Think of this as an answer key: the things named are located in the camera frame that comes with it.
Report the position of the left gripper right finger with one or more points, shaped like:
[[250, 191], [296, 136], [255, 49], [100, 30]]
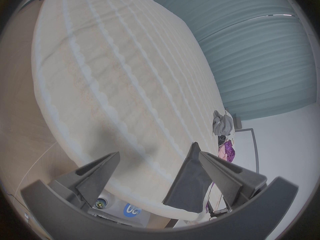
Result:
[[230, 179]]

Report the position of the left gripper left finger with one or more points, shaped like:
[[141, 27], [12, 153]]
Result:
[[92, 179]]

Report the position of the black T-shirt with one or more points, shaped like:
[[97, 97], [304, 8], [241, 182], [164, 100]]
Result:
[[190, 184]]

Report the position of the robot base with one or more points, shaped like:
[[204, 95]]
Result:
[[115, 207]]

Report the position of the pink garment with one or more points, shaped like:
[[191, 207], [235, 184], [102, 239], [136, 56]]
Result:
[[222, 154]]

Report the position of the purple garment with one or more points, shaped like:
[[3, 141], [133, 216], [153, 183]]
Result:
[[230, 150]]

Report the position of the black patterned garment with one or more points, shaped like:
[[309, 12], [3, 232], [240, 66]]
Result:
[[221, 140]]

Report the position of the white printed pillow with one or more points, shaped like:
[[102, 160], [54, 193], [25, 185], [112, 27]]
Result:
[[232, 134]]

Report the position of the grey garment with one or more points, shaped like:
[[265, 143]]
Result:
[[223, 125]]

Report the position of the blue-green curtain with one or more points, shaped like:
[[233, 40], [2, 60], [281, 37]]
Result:
[[250, 46]]

